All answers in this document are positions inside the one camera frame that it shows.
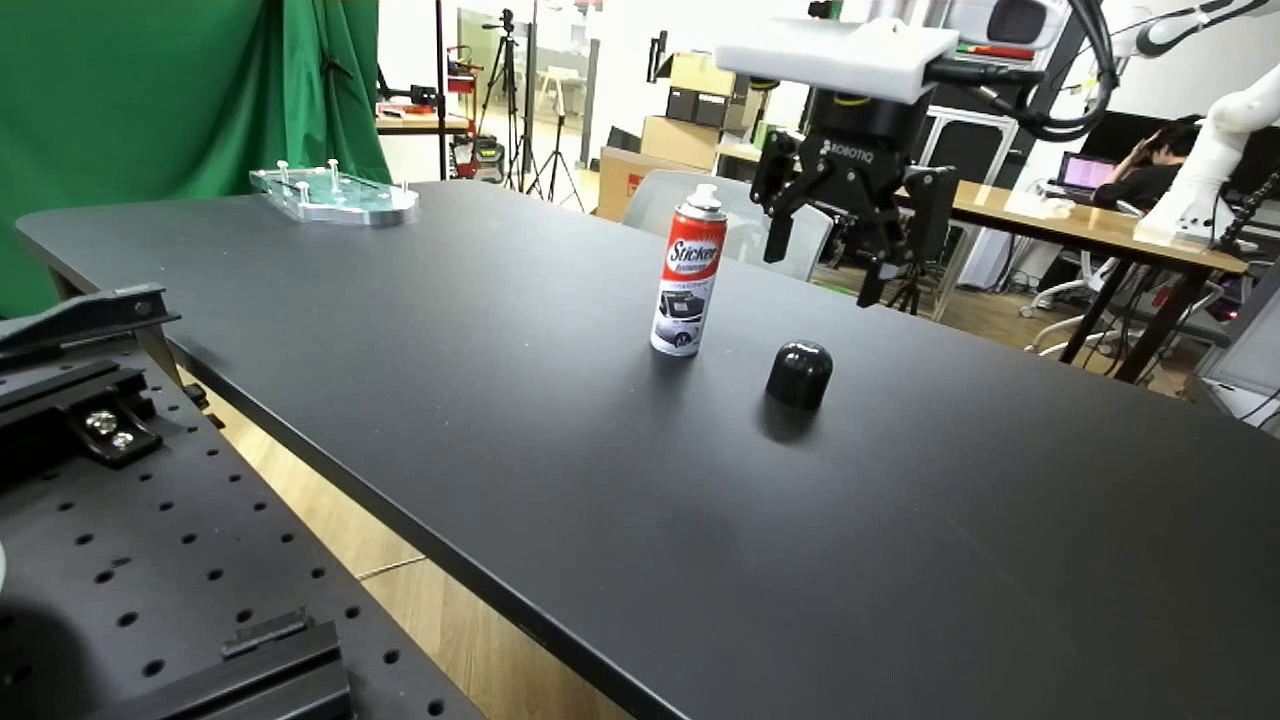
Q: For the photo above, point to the black metal mount bracket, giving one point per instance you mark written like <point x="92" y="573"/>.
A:
<point x="75" y="360"/>

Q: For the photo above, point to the long wooden desk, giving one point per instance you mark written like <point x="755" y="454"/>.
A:
<point x="1067" y="221"/>

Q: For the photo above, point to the black perforated breadboard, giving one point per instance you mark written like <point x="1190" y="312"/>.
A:
<point x="175" y="560"/>

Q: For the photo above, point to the green backdrop curtain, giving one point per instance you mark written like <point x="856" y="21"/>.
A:
<point x="160" y="104"/>

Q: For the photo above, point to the open laptop with pink screen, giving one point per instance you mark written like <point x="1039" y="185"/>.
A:
<point x="1090" y="176"/>

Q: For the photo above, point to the tall light stand tripod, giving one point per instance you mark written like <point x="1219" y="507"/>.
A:
<point x="558" y="163"/>

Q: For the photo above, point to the clear acrylic plate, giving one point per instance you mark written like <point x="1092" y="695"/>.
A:
<point x="333" y="192"/>

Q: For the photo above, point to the camera tripod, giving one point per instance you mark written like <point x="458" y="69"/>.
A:
<point x="501" y="83"/>

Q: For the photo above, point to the red white spray can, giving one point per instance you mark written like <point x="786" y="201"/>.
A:
<point x="690" y="275"/>

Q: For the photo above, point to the grey office chair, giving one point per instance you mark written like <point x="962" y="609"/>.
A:
<point x="746" y="234"/>

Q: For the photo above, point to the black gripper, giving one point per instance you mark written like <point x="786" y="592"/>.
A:
<point x="861" y="141"/>

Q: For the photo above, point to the black flat clamp bar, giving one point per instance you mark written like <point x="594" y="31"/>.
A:
<point x="255" y="674"/>

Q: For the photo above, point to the black plastic cap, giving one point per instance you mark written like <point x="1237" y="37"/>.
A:
<point x="799" y="374"/>

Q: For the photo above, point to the brown cardboard box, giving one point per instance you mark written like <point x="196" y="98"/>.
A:
<point x="634" y="173"/>

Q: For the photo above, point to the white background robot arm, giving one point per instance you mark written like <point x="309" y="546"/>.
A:
<point x="1205" y="166"/>

